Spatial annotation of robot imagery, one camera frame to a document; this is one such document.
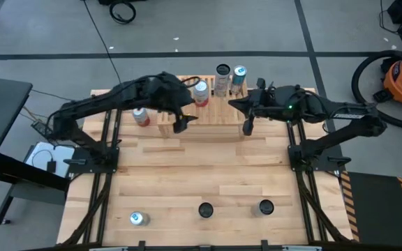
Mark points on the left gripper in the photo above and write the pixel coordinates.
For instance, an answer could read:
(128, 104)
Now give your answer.
(174, 97)

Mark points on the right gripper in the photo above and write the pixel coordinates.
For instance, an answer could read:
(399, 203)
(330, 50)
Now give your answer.
(267, 102)

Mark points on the blue silver beverage can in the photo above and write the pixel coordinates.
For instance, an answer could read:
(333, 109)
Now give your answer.
(237, 80)
(137, 219)

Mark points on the pink strawberry soda can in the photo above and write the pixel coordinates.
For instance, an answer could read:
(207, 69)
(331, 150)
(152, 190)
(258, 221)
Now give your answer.
(141, 118)
(201, 92)

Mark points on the Celsius Peach Vibe can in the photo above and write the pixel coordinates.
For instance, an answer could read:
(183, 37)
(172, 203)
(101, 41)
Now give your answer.
(222, 82)

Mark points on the Celsius Tropical Vibe can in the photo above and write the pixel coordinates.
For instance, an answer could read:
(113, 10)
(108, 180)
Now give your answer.
(206, 210)

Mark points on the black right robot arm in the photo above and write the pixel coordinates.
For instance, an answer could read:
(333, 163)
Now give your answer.
(347, 113)

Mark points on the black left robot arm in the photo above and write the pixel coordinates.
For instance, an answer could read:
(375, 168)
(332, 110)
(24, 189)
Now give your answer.
(100, 99)

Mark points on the wooden slatted shelf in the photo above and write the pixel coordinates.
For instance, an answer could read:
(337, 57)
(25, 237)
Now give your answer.
(215, 115)

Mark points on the silver can black lid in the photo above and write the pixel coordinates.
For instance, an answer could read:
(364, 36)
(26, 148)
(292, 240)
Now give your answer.
(264, 207)

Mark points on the white flat board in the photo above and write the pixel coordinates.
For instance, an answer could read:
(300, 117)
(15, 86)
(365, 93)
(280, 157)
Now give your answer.
(65, 164)

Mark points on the black table clamp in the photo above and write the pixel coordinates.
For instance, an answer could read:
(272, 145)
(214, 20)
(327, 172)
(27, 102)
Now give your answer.
(264, 245)
(141, 245)

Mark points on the small black adapter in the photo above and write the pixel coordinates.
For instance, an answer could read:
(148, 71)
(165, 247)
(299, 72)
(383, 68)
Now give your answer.
(51, 166)

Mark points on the black power adapter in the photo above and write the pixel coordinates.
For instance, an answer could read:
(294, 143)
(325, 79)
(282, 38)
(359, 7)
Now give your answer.
(38, 127)

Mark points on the black hazard-striped floor mat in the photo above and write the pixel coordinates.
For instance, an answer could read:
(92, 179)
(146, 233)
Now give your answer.
(375, 209)

